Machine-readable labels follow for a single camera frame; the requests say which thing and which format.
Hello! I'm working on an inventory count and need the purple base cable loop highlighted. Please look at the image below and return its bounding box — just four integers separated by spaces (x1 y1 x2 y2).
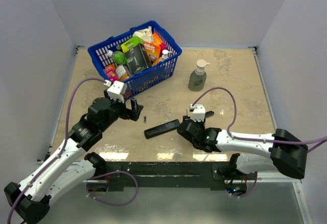
86 172 138 207

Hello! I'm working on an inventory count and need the pink snack packet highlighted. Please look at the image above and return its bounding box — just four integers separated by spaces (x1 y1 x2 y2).
104 64 119 83

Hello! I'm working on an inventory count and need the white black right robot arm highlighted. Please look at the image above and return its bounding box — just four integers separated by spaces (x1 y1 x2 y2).
177 117 308 180

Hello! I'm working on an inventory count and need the black battery compartment cover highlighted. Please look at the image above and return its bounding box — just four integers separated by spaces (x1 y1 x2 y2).
205 110 214 118

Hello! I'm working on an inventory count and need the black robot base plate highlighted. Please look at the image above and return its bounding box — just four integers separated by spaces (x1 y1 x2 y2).
95 162 245 191

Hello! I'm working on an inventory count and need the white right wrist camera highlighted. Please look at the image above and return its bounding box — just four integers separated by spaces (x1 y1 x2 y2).
189 104 206 122

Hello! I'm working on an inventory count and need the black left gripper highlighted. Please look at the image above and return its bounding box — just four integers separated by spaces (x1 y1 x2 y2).
100 89 143 131

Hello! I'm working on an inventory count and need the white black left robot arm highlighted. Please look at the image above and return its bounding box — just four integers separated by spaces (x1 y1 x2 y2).
4 97 144 223

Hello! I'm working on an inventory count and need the orange labelled jar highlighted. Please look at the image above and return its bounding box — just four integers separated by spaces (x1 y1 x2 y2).
115 64 131 81

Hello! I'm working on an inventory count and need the white pump bottle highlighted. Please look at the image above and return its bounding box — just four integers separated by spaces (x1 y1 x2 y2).
158 49 172 63

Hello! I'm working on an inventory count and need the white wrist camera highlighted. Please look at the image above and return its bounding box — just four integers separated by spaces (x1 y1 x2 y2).
105 80 127 103
189 104 206 122

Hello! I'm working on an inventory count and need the blue plastic shopping basket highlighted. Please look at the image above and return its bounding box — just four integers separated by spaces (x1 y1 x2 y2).
87 20 182 99

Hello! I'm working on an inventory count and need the black remote control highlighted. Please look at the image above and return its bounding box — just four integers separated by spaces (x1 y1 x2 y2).
144 119 180 139

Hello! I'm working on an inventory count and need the black green razor box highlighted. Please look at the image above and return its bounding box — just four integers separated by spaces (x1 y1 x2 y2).
121 36 152 75

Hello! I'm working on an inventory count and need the green round bottle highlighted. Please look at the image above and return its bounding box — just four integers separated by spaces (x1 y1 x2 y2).
106 50 127 65

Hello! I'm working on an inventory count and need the grey soap pump bottle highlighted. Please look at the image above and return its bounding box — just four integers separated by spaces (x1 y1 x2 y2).
188 59 210 92

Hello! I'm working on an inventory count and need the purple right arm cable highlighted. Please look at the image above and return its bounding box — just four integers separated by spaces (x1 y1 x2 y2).
191 87 327 153

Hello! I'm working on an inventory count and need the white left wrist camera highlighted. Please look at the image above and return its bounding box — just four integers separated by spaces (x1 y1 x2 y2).
105 80 127 103

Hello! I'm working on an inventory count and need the beige crumpled bag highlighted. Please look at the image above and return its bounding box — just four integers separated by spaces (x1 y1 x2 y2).
132 26 154 42

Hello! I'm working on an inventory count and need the orange razor blade box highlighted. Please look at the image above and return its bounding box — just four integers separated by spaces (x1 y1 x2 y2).
144 41 161 66

